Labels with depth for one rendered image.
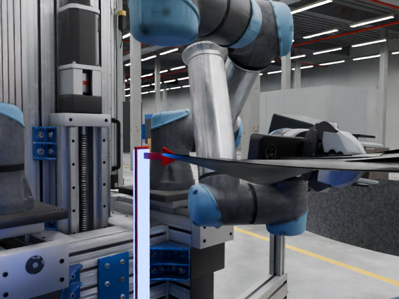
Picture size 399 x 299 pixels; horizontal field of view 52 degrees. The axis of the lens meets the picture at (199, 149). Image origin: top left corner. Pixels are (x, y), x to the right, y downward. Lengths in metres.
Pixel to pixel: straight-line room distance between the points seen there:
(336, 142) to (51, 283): 0.59
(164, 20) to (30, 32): 0.77
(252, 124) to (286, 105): 3.97
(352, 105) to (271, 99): 2.17
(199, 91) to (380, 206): 1.78
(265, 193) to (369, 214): 1.76
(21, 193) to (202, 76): 0.45
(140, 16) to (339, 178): 0.29
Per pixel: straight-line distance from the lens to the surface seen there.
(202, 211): 0.70
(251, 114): 7.32
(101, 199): 1.16
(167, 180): 1.18
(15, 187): 0.94
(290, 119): 1.04
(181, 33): 0.44
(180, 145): 1.18
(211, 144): 0.74
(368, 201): 2.46
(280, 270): 1.05
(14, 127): 0.94
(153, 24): 0.43
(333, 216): 2.61
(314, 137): 0.57
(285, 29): 0.91
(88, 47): 1.14
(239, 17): 0.54
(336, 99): 10.52
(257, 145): 0.57
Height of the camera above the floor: 1.22
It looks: 3 degrees down
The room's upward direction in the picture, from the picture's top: straight up
